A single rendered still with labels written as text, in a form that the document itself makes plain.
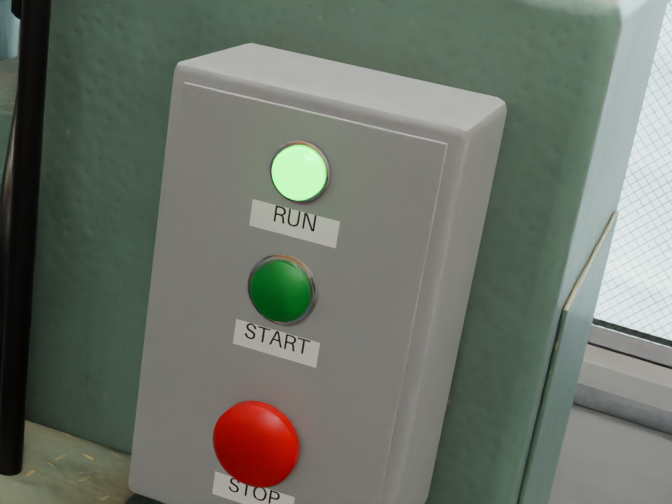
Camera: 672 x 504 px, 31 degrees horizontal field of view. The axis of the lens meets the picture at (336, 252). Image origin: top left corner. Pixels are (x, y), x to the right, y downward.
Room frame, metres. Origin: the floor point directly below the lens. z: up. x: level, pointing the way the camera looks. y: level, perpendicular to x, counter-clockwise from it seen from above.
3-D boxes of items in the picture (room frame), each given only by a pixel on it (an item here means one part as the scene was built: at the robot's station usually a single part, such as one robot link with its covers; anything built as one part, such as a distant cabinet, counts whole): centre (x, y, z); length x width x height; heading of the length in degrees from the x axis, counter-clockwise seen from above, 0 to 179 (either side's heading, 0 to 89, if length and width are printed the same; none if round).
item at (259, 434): (0.36, 0.02, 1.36); 0.03 x 0.01 x 0.03; 73
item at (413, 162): (0.40, 0.01, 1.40); 0.10 x 0.06 x 0.16; 73
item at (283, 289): (0.36, 0.02, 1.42); 0.02 x 0.01 x 0.02; 73
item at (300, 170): (0.36, 0.02, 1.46); 0.02 x 0.01 x 0.02; 73
